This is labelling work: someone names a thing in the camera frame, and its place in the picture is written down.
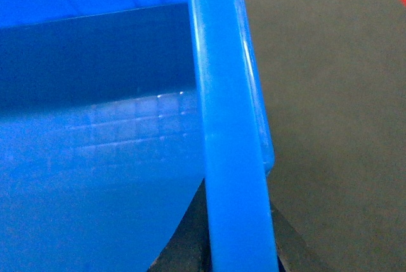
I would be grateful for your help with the blue plastic crate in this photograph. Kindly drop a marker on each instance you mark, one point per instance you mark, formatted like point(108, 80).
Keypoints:
point(126, 123)

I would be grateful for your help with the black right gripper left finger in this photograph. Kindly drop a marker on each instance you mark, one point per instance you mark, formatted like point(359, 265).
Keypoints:
point(187, 237)

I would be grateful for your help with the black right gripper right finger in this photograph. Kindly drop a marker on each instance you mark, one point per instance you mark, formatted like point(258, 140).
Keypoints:
point(292, 250)

